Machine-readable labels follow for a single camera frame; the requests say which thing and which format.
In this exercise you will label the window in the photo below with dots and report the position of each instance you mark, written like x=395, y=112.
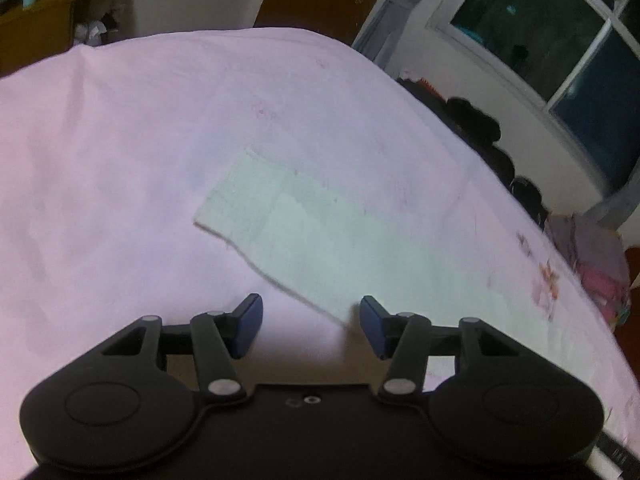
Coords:
x=550, y=25

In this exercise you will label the wooden desk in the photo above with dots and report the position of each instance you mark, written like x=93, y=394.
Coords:
x=35, y=25

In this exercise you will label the pink floral bedsheet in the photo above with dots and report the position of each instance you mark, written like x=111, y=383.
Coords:
x=125, y=160

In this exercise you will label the white towel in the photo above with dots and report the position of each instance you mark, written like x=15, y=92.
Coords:
x=320, y=240

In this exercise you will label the stack of folded clothes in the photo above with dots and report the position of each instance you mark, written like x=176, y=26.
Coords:
x=595, y=260

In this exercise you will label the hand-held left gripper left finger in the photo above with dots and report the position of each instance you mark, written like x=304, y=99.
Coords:
x=248, y=324

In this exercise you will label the pile of dark clothes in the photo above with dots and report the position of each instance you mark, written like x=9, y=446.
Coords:
x=480, y=127

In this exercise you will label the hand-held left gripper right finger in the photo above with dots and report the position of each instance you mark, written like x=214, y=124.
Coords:
x=372, y=325

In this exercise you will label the white crumpled bag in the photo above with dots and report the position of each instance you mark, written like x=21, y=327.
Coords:
x=91, y=32

